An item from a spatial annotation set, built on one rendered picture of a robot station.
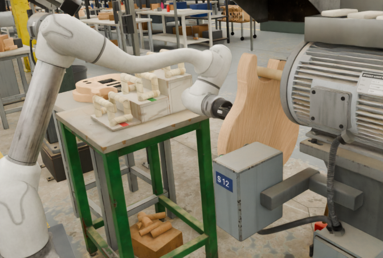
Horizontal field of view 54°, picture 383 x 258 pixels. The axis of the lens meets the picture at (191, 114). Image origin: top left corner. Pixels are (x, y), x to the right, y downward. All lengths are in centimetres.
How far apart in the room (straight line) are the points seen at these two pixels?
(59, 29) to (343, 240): 98
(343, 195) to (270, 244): 150
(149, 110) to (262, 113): 71
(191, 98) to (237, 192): 66
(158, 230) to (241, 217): 141
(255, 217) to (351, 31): 50
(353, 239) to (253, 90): 49
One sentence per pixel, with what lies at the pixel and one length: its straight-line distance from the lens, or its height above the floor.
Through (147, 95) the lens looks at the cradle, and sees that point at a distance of 180.
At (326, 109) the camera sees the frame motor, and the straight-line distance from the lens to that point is 94.
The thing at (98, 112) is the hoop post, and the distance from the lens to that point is 191.
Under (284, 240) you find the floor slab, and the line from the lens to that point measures 250.
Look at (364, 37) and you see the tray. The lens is 93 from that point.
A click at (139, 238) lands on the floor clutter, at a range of 236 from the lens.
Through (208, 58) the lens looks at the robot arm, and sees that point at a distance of 147.
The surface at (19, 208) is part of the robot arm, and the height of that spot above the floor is 92.
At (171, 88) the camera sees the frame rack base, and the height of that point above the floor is 106.
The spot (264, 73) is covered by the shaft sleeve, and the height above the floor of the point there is 125.
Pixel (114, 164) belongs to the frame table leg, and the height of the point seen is 83.
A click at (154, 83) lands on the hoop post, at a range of 182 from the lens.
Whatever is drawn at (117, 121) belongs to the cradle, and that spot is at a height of 96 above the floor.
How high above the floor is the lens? 155
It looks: 20 degrees down
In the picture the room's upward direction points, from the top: 5 degrees counter-clockwise
